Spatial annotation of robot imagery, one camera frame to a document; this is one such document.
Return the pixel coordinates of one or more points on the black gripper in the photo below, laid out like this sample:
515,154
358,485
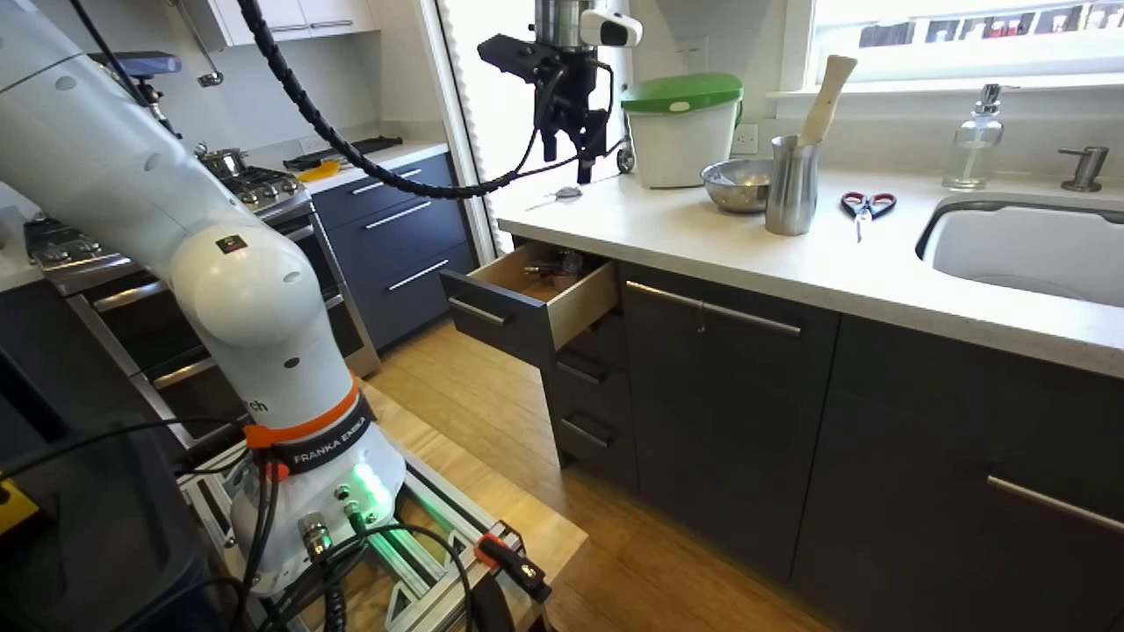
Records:
564,88

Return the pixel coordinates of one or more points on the silver metal bottle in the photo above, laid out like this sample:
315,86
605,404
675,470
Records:
792,186

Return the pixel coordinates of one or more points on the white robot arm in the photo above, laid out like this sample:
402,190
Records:
91,161

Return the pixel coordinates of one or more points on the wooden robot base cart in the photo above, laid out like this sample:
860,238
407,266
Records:
445,528

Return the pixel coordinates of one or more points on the white bin with green lid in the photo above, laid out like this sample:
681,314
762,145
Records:
678,124

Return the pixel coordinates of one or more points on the open wooden drawer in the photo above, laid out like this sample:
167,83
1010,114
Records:
532,299

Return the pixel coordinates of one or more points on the silver metal bowl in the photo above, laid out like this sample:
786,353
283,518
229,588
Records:
740,185

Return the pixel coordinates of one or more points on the blue drawer cabinet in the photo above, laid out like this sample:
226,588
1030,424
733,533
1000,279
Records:
394,252

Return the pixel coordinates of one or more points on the wooden spatula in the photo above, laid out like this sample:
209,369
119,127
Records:
823,108

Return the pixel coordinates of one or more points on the clear soap dispenser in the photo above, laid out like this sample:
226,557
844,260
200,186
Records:
975,141

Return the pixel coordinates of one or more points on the stainless steel stove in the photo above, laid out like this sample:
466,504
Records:
247,330

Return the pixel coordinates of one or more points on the dark base cabinets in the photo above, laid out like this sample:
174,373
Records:
891,478

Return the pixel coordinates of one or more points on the white kitchen sink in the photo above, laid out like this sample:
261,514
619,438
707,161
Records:
1032,243

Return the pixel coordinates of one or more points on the black bin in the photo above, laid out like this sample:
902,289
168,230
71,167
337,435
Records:
117,550

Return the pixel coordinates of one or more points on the black handled scissors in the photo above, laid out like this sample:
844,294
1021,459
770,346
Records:
860,207

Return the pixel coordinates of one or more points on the camera on black stand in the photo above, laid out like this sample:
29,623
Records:
142,68

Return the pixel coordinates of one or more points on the metal faucet handle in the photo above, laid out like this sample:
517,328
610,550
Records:
1087,167

